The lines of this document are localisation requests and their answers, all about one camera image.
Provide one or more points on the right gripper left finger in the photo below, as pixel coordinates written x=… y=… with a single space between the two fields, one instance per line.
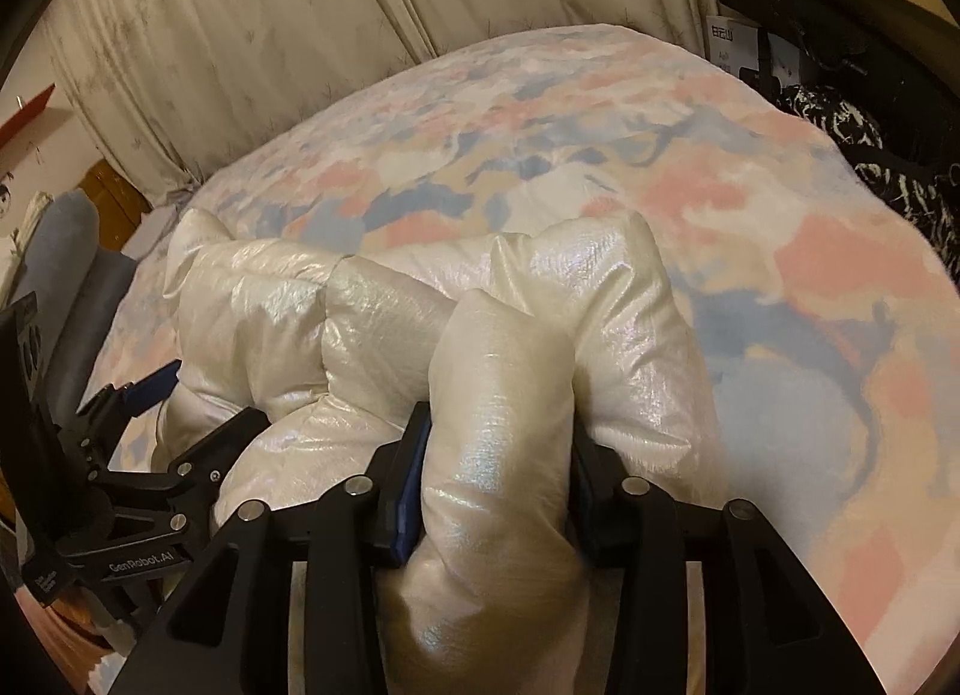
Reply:
x=226 y=626

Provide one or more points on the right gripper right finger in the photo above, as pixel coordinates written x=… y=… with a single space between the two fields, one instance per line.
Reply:
x=768 y=627

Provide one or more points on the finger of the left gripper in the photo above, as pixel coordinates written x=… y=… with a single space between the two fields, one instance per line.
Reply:
x=131 y=394
x=199 y=469

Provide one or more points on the white shiny puffer jacket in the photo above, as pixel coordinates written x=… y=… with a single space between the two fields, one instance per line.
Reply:
x=513 y=340

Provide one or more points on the upper blue-grey rolled blanket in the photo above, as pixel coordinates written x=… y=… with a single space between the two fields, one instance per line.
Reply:
x=57 y=260

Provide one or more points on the pastel cat-pattern bed blanket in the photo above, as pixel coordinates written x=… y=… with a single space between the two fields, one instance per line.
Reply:
x=807 y=346

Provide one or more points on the beige leaf-pattern curtain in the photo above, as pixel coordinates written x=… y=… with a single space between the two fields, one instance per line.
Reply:
x=173 y=90

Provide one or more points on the black white patterned fabric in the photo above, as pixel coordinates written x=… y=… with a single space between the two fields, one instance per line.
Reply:
x=923 y=194

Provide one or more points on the white printed box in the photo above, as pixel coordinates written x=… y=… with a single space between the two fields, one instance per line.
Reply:
x=751 y=53

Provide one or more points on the red wall shelf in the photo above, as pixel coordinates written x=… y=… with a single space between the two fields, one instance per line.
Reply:
x=24 y=116

